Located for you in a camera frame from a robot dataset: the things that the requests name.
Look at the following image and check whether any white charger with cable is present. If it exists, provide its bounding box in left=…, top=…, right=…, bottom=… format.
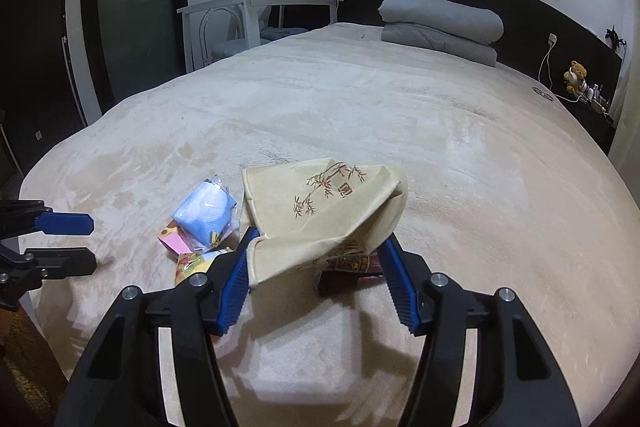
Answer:
left=537, top=33, right=583, bottom=100

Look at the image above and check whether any black nightstand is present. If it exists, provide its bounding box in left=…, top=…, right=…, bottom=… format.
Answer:
left=570, top=99, right=618, bottom=155

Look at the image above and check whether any beige curtain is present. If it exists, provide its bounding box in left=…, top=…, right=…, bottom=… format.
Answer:
left=607, top=0, right=640, bottom=188

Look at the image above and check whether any grey folded quilt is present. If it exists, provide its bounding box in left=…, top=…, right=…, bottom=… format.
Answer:
left=381, top=24, right=498, bottom=68
left=377, top=0, right=504, bottom=50

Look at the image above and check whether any brown teddy bear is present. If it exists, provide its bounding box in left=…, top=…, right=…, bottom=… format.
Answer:
left=563, top=60, right=589, bottom=94

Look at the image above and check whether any blue white packet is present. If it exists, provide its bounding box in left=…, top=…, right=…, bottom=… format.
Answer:
left=171, top=174, right=241, bottom=253

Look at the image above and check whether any dark plant figure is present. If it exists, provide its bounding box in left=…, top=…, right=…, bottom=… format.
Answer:
left=605, top=26, right=628, bottom=50

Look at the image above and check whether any pink box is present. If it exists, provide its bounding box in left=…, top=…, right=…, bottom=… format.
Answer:
left=157, top=219, right=193, bottom=258

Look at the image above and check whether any brown packet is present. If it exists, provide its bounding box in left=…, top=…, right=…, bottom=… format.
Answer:
left=316, top=252, right=388, bottom=297

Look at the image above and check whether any beige bag with bamboo print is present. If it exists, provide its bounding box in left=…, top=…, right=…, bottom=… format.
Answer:
left=241, top=158, right=409, bottom=290

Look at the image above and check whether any cluster of small bottles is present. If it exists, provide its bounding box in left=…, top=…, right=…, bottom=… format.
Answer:
left=582, top=82, right=613, bottom=115

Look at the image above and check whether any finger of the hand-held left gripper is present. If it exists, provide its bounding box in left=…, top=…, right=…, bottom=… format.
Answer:
left=0, top=201, right=94, bottom=238
left=24, top=247, right=97, bottom=280

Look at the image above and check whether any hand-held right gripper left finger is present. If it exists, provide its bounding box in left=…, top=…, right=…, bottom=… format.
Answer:
left=52, top=227, right=261, bottom=427

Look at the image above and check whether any black wardrobe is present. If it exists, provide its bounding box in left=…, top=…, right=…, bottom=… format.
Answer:
left=0, top=0, right=81, bottom=178

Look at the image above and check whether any transparent chair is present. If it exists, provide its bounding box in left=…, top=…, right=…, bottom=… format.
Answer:
left=197, top=7, right=261, bottom=65

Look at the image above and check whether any orange yellow snack packet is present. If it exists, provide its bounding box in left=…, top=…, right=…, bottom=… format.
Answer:
left=172, top=249, right=236, bottom=290

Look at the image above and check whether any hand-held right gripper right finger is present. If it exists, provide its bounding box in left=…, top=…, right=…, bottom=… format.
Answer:
left=377, top=232, right=583, bottom=427

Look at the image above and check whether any bed with beige blanket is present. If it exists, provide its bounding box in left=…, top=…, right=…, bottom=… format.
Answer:
left=20, top=22, right=640, bottom=427

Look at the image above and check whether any frosted glass door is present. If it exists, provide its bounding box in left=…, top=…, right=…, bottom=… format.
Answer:
left=65, top=0, right=191, bottom=128

